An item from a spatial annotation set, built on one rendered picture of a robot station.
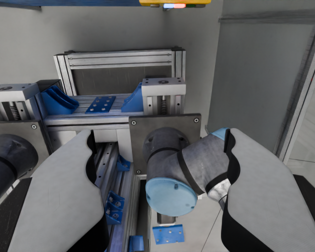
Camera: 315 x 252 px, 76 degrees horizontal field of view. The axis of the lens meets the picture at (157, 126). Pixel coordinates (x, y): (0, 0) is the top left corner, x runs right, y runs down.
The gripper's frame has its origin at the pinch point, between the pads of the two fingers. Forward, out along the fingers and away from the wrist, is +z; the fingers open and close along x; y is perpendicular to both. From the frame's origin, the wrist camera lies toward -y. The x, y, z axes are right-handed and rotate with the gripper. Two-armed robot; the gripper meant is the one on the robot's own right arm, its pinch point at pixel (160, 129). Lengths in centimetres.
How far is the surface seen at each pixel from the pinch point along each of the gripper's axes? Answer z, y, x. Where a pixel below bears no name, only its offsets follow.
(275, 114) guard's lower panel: 58, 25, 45
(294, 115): 48, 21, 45
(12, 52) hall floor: 148, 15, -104
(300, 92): 48, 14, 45
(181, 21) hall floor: 148, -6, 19
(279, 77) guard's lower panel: 61, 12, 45
